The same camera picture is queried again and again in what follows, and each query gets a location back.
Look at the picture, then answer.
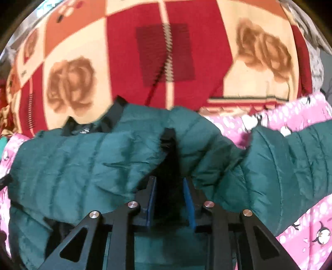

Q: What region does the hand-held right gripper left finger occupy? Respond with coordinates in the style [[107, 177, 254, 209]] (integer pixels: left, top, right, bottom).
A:
[[39, 176, 159, 270]]

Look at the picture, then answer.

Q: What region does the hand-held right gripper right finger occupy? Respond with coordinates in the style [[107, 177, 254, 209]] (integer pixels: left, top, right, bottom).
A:
[[182, 178, 291, 270]]

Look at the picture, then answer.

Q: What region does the green puffer jacket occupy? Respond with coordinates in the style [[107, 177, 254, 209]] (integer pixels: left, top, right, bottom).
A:
[[8, 96, 332, 270]]

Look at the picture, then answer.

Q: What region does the pink penguin print blanket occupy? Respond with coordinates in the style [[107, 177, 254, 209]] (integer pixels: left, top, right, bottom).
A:
[[0, 91, 332, 270]]

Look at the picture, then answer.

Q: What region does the rose print fleece blanket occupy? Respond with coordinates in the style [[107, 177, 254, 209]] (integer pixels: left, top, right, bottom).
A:
[[5, 0, 314, 138]]

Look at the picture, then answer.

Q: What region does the green cloth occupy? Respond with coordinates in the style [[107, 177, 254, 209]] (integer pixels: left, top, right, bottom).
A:
[[0, 137, 9, 160]]

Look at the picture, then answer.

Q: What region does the red rose print cloth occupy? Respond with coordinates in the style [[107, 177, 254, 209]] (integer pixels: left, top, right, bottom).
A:
[[0, 76, 26, 137]]

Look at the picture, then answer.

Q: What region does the grey floral cloth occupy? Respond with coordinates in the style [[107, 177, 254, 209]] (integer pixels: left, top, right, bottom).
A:
[[283, 0, 326, 94]]

